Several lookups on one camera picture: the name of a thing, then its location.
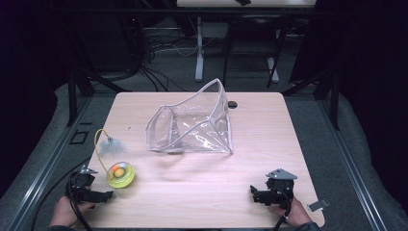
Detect white desk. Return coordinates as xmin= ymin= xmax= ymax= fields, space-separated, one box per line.
xmin=175 ymin=0 xmax=318 ymax=83

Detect clear plastic bag white trim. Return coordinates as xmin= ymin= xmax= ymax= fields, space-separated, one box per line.
xmin=144 ymin=78 xmax=234 ymax=155

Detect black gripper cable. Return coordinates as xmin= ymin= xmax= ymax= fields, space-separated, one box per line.
xmin=272 ymin=188 xmax=293 ymax=231
xmin=30 ymin=156 xmax=94 ymax=231

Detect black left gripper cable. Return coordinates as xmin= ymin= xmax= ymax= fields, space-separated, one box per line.
xmin=30 ymin=156 xmax=94 ymax=231

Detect yellow cord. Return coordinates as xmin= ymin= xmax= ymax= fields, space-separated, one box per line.
xmin=93 ymin=128 xmax=114 ymax=177

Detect person's right hand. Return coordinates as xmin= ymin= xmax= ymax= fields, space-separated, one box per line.
xmin=269 ymin=195 xmax=314 ymax=228

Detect black metal frame stand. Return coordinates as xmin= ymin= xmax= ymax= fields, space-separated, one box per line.
xmin=65 ymin=68 xmax=133 ymax=128
xmin=282 ymin=68 xmax=341 ymax=131

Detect person's left hand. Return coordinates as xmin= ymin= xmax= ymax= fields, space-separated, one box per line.
xmin=49 ymin=195 xmax=96 ymax=228

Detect black chair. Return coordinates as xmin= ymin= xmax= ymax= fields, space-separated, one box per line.
xmin=222 ymin=14 xmax=293 ymax=90

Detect clear suction cup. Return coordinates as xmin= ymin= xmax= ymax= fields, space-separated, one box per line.
xmin=98 ymin=136 xmax=127 ymax=159

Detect black floor socket frame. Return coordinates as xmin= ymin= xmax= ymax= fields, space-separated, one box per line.
xmin=69 ymin=121 xmax=93 ymax=145

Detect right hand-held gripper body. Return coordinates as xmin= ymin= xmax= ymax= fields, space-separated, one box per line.
xmin=265 ymin=167 xmax=298 ymax=210

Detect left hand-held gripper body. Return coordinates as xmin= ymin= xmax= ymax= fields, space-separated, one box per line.
xmin=64 ymin=165 xmax=99 ymax=204

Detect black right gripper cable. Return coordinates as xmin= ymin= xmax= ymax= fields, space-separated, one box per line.
xmin=272 ymin=188 xmax=293 ymax=231

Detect yellow-green tape roll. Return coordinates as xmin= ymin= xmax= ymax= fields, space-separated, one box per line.
xmin=106 ymin=161 xmax=137 ymax=190

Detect black floor cables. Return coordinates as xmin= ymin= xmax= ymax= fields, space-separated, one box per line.
xmin=138 ymin=32 xmax=206 ymax=93

